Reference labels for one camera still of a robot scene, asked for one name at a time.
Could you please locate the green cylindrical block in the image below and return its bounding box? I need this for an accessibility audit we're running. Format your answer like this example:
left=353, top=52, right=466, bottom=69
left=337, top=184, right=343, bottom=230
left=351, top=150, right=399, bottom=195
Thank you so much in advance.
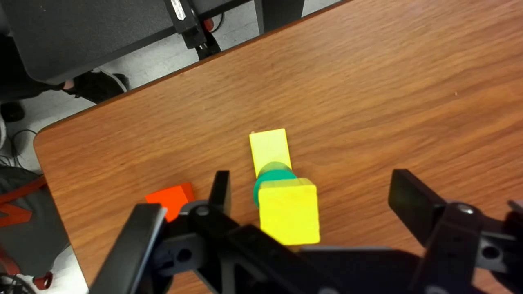
left=252, top=159, right=299, bottom=207

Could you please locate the red wedge block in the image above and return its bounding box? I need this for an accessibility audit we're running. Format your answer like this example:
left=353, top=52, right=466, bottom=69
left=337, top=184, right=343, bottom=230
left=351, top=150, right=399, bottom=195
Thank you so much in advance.
left=144, top=181, right=196, bottom=223

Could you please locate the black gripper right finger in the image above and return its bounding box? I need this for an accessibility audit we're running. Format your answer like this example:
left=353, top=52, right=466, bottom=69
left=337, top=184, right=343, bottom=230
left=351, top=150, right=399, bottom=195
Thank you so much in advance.
left=387, top=167, right=523, bottom=294

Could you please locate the black floor foot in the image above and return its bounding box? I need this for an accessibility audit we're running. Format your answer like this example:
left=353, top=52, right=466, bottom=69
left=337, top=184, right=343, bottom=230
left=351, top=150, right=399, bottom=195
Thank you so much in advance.
left=62, top=69, right=132, bottom=104

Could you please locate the yellow flat rectangular block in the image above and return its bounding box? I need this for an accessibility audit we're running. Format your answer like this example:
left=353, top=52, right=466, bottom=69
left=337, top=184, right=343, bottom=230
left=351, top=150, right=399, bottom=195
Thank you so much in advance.
left=248, top=127, right=294, bottom=177

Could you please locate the yellow wooden cube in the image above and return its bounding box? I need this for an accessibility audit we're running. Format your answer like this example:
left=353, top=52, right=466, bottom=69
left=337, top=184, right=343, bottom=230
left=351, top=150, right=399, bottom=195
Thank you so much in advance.
left=257, top=177, right=322, bottom=246

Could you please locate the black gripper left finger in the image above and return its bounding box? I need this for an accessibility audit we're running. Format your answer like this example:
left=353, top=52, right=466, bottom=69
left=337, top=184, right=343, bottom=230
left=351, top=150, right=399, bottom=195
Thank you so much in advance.
left=88, top=169, right=258, bottom=294

